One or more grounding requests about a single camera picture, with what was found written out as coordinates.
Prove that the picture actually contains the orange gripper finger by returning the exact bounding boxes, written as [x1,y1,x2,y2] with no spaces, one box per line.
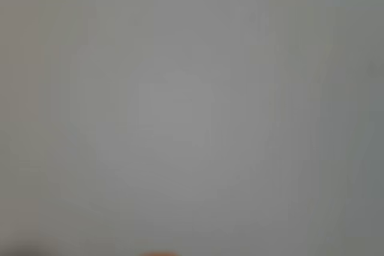
[139,251,179,256]

